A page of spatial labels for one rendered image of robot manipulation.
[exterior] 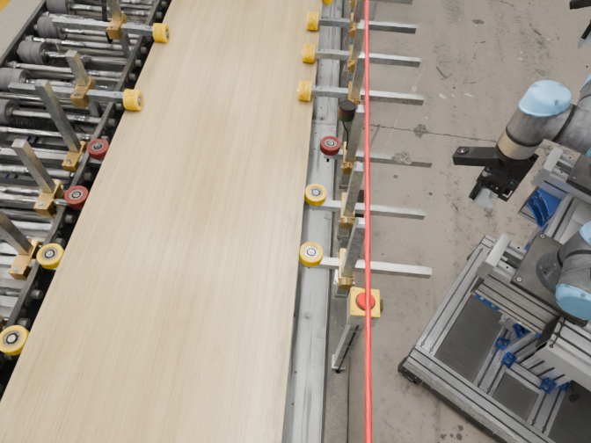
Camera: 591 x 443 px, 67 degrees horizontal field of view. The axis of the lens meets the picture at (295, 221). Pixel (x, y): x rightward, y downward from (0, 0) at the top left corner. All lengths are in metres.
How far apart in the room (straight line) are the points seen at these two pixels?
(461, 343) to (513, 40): 2.85
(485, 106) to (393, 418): 2.32
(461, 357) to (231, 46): 1.77
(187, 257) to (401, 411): 1.30
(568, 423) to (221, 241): 1.65
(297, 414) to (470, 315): 1.08
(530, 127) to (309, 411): 1.10
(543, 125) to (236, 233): 0.98
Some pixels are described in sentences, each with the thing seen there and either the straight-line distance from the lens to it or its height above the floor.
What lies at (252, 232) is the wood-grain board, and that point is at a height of 0.90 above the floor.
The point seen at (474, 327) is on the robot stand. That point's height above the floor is 0.21.
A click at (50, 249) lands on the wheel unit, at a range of 1.65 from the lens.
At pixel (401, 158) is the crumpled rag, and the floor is 0.87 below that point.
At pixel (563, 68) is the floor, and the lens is 4.31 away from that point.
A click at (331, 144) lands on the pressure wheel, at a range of 1.78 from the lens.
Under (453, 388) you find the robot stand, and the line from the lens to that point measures 2.18.
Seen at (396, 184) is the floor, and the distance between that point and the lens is 2.90.
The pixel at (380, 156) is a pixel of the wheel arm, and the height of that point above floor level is 0.86.
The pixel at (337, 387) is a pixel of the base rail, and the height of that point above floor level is 0.70.
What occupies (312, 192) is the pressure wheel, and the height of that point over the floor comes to 0.90.
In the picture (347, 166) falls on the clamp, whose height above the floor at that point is 0.87.
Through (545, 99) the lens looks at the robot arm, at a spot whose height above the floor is 1.67.
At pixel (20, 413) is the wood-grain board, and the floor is 0.90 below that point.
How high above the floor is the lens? 2.20
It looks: 57 degrees down
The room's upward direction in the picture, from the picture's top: 5 degrees clockwise
